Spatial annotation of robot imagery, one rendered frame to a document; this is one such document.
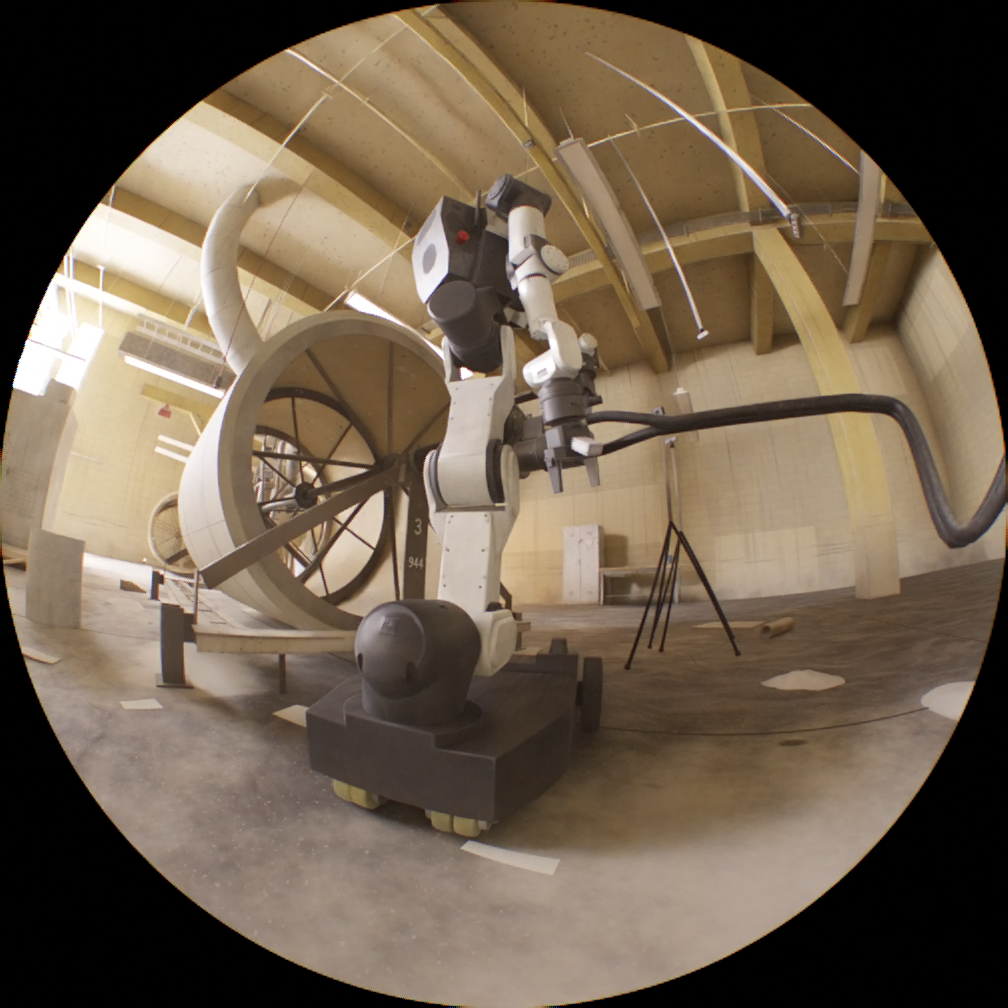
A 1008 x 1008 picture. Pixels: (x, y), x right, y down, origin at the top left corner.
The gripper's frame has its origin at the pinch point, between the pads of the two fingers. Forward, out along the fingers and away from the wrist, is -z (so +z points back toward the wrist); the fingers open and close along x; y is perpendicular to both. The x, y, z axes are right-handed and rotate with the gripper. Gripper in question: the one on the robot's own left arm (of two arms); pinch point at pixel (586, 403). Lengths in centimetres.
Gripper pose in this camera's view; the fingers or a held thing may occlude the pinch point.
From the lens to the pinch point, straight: 123.4
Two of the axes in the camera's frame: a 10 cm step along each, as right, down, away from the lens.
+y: -8.3, 1.1, 5.4
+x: 5.5, 2.1, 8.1
